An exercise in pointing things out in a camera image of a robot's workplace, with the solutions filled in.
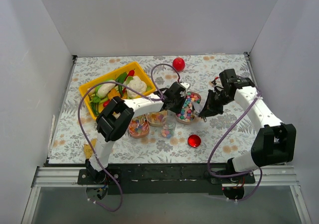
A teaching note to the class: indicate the tray of pale jelly candies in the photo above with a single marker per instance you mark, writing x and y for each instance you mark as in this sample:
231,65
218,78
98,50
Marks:
155,119

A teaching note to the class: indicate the white cauliflower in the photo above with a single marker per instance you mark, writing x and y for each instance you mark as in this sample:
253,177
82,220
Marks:
135,83

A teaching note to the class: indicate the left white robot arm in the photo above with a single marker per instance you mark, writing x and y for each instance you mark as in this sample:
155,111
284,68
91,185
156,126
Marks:
115,118

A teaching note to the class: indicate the floral table mat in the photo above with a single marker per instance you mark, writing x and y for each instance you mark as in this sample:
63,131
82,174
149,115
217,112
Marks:
222,136

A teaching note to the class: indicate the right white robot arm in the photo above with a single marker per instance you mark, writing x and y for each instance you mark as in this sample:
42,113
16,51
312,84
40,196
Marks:
275,140

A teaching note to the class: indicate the white radish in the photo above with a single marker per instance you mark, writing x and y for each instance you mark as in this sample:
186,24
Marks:
104,89

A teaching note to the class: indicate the bread slice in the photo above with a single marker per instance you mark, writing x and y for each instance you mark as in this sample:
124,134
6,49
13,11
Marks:
88,152

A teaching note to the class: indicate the red jar lid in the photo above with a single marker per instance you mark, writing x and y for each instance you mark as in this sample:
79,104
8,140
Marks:
194,140

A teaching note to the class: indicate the red apple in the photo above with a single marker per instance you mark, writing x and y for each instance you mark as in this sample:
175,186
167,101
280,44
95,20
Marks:
179,64

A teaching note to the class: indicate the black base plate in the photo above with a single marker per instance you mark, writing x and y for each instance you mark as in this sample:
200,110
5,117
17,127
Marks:
160,178

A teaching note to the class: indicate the red chili pepper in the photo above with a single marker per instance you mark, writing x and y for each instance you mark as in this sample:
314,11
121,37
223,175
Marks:
130,76

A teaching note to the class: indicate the clear glass jar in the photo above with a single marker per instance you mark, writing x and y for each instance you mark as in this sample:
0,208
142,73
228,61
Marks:
168,127

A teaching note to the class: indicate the metal scoop spoon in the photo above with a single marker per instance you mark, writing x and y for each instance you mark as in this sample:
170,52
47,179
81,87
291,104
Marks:
196,109

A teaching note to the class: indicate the aluminium frame rail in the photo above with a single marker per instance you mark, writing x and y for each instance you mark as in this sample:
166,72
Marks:
56,177

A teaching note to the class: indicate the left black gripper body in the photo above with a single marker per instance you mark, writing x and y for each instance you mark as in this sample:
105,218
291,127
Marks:
181,104

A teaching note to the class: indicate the tray of wrapped candies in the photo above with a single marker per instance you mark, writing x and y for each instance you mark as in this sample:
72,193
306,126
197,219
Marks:
139,127

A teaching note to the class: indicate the yellow plastic basket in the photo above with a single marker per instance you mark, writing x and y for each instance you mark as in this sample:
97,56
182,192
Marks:
94,104

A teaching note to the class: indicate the tray of star candies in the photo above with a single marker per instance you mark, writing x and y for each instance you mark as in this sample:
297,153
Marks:
186,115

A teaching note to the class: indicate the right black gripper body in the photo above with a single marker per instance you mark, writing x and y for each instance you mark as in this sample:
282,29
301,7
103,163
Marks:
215,102

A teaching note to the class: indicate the orange bell pepper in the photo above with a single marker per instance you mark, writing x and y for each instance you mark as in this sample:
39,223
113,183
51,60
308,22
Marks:
113,93

